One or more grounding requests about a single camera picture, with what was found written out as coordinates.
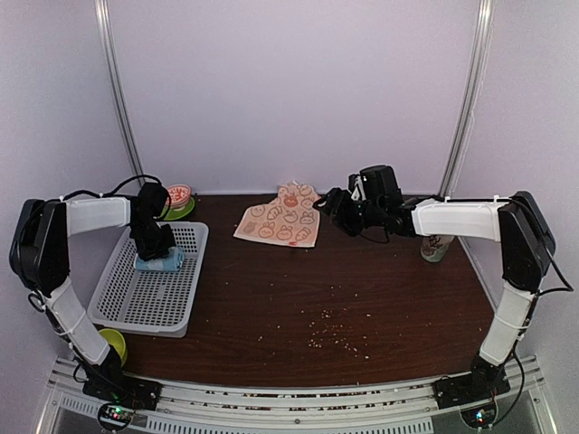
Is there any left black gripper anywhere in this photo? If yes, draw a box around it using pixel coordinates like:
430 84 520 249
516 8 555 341
130 219 176 261

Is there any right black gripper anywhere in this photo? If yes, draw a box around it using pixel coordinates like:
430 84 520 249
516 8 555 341
313 187 384 236

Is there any blue polka dot towel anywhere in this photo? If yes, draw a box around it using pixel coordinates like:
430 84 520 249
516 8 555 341
134 246 185 272

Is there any white plastic basket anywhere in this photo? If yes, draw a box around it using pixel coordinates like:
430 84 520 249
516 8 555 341
87 222 209 338

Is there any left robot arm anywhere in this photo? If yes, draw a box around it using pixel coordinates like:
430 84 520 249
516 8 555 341
9 183 177 401

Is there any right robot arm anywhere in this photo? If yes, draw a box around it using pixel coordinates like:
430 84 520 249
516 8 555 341
313 165 556 400

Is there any green saucer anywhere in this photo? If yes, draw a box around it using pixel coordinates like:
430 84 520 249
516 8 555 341
162 196 195 222

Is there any red patterned small bowl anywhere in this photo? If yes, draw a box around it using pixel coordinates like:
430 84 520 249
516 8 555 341
167 184 192 210

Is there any beige patterned mug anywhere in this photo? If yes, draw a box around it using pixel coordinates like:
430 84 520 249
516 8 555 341
420 235 454 263

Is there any beige bunny print towel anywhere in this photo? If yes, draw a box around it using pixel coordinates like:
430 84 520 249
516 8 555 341
233 182 320 249

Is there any lime green bowl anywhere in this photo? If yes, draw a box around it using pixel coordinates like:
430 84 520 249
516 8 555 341
99 328 128 366

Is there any left black cable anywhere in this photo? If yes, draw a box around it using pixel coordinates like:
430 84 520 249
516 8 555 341
58 175 162 203

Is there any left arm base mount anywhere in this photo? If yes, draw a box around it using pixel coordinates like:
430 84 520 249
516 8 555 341
82 377 162 410

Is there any front aluminium rail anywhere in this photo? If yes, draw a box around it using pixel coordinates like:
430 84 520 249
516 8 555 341
33 374 561 433

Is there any right aluminium frame post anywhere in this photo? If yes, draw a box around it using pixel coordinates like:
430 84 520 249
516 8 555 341
438 0 494 197

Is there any aluminium frame post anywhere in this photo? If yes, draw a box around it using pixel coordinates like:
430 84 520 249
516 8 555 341
94 0 145 175
438 0 494 197

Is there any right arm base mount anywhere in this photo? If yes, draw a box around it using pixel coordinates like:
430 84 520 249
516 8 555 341
432 373 511 410

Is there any left aluminium frame post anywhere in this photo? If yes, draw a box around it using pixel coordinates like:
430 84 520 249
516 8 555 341
94 0 145 175

